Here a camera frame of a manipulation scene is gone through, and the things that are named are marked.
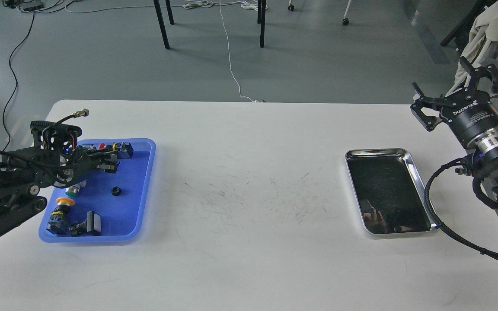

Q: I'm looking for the white caster leg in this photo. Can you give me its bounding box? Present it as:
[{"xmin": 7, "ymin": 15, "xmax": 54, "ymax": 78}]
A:
[{"xmin": 288, "ymin": 0, "xmax": 352, "ymax": 26}]

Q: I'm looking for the black power strip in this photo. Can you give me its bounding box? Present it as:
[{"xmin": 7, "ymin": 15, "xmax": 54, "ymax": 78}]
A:
[{"xmin": 2, "ymin": 0, "xmax": 44, "ymax": 12}]

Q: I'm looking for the black grey switch component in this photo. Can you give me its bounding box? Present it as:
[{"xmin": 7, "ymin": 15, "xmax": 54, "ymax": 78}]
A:
[{"xmin": 77, "ymin": 144, "xmax": 98, "ymax": 154}]

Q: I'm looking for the black table leg left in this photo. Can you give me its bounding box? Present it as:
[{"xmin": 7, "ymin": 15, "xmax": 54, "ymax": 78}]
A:
[{"xmin": 153, "ymin": 0, "xmax": 175, "ymax": 50}]

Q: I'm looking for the yellow push button switch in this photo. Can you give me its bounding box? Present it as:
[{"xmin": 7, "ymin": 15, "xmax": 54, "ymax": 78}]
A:
[{"xmin": 47, "ymin": 197, "xmax": 75, "ymax": 235}]

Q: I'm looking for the small black gear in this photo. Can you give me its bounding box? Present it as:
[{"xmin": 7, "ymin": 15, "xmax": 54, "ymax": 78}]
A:
[{"xmin": 111, "ymin": 186, "xmax": 122, "ymax": 196}]

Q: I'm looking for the black right-side robot arm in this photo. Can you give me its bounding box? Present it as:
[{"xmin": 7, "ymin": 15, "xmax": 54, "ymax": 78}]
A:
[{"xmin": 411, "ymin": 57, "xmax": 498, "ymax": 260}]

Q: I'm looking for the red push button switch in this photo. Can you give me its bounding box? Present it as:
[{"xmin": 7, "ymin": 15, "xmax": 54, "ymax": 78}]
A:
[{"xmin": 97, "ymin": 142, "xmax": 133, "ymax": 159}]

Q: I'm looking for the black switch block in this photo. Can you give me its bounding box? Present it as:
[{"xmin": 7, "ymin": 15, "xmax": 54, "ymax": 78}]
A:
[{"xmin": 69, "ymin": 210, "xmax": 102, "ymax": 236}]

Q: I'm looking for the grey chair with beige cloth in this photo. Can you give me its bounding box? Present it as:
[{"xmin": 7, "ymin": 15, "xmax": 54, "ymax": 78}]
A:
[{"xmin": 441, "ymin": 0, "xmax": 498, "ymax": 130}]

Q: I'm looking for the green push button switch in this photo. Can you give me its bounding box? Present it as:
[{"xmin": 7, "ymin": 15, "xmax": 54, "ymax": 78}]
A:
[{"xmin": 65, "ymin": 180, "xmax": 87, "ymax": 199}]

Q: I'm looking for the black cylindrical left-side gripper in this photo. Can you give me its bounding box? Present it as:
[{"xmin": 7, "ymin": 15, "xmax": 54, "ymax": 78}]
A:
[{"xmin": 68, "ymin": 148, "xmax": 118, "ymax": 178}]

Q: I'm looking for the black floor cable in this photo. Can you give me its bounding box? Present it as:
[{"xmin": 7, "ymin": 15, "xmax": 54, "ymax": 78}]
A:
[{"xmin": 0, "ymin": 0, "xmax": 77, "ymax": 169}]

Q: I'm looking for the blue plastic tray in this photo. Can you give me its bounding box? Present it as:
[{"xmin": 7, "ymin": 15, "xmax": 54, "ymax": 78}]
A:
[{"xmin": 38, "ymin": 138, "xmax": 156, "ymax": 243}]

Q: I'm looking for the white floor cable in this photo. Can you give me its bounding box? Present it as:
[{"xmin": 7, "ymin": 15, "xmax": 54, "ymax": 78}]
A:
[{"xmin": 183, "ymin": 0, "xmax": 268, "ymax": 103}]

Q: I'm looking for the black cylindrical right-side gripper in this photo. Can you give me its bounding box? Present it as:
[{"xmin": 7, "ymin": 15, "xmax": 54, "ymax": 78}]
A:
[{"xmin": 410, "ymin": 56, "xmax": 498, "ymax": 150}]

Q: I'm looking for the silver metal tray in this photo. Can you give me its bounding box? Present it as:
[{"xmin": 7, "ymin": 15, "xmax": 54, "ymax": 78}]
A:
[{"xmin": 345, "ymin": 148, "xmax": 438, "ymax": 238}]

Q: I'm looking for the black table leg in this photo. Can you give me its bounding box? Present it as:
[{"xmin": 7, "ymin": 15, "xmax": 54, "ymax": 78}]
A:
[
  {"xmin": 257, "ymin": 0, "xmax": 267, "ymax": 48},
  {"xmin": 153, "ymin": 0, "xmax": 175, "ymax": 50}
]

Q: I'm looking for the black table leg right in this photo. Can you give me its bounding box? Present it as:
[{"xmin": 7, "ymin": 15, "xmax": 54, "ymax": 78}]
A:
[{"xmin": 257, "ymin": 0, "xmax": 267, "ymax": 48}]

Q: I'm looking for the black left-side robot arm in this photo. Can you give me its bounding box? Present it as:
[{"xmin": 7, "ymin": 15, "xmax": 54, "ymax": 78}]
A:
[{"xmin": 0, "ymin": 109, "xmax": 133, "ymax": 236}]

